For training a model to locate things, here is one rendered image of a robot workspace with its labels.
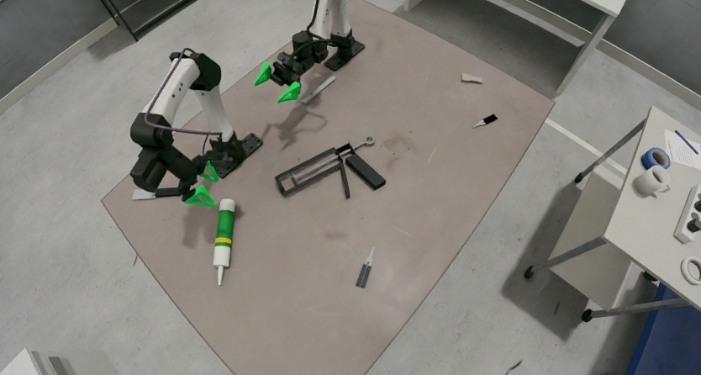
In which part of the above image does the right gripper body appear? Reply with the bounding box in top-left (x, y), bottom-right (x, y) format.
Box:
top-left (167, 150), bottom-right (223, 202)

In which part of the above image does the black-handled putty knife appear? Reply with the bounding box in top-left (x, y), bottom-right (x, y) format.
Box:
top-left (132, 187), bottom-right (181, 199)

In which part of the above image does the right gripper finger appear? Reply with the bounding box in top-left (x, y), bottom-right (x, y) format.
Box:
top-left (184, 185), bottom-right (216, 207)
top-left (198, 161), bottom-right (219, 182)

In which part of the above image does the grey flat bar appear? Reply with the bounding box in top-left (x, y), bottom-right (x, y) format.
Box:
top-left (302, 76), bottom-right (336, 105)

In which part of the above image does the green and white sealant cartridge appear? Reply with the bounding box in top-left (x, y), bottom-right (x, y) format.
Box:
top-left (213, 199), bottom-right (235, 285)

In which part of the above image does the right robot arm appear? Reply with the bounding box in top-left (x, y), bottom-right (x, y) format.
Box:
top-left (130, 52), bottom-right (263, 193)

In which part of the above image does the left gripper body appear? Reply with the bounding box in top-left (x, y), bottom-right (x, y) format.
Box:
top-left (270, 51), bottom-right (305, 93)

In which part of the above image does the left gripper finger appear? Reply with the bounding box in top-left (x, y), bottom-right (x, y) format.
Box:
top-left (254, 62), bottom-right (271, 86)
top-left (277, 82), bottom-right (300, 103)

